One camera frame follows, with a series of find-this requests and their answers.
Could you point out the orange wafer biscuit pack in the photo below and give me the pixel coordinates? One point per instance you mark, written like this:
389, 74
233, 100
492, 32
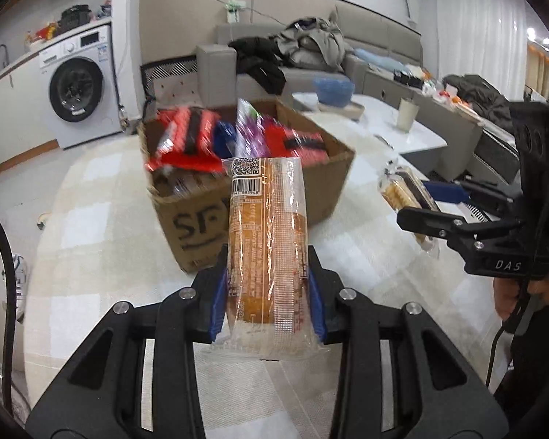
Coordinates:
267, 313

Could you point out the white coffee table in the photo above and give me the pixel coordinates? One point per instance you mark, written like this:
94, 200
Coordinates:
420, 146

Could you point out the wall power strip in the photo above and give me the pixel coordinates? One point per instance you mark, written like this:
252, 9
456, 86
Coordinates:
234, 9

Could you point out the black jacket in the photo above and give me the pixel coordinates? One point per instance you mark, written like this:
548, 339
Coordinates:
260, 58

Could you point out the white washing machine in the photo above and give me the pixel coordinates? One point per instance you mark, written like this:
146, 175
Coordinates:
78, 75

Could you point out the white cup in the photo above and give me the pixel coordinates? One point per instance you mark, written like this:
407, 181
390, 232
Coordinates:
408, 110

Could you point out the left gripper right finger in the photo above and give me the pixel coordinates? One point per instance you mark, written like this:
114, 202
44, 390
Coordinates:
400, 375

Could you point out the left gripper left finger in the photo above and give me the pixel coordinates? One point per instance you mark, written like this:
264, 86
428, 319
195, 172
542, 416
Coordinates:
134, 374

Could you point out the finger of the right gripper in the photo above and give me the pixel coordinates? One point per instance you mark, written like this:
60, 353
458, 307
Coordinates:
488, 197
459, 233

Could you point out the grey sofa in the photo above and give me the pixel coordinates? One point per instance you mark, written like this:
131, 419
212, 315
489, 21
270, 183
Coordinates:
375, 40

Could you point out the cracker sandwich pack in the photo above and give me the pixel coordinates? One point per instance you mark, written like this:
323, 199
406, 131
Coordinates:
400, 188

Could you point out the beige plate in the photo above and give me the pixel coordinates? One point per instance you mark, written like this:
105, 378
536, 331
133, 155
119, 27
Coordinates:
352, 111

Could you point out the grey jacket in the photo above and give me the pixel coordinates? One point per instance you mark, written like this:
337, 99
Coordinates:
313, 44

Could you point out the red snack packet barcode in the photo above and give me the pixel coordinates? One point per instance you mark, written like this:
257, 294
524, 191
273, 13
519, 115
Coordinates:
187, 141

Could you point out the blue bowl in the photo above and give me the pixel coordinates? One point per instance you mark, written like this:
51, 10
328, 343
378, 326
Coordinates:
334, 92

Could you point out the purple grape candy bag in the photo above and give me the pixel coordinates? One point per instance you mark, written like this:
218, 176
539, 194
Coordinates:
250, 132

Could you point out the kitchen faucet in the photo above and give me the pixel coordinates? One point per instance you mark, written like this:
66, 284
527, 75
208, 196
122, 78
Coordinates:
6, 57

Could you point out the white sneaker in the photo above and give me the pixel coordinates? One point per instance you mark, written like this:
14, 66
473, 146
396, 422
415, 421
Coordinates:
21, 284

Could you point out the blue snack packet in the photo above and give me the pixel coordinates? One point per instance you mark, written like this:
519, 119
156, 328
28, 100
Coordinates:
224, 140

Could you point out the cardboard box SF logo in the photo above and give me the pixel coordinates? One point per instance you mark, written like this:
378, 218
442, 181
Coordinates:
195, 223

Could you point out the white kitchen cabinet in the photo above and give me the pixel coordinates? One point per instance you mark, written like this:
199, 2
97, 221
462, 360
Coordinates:
23, 108

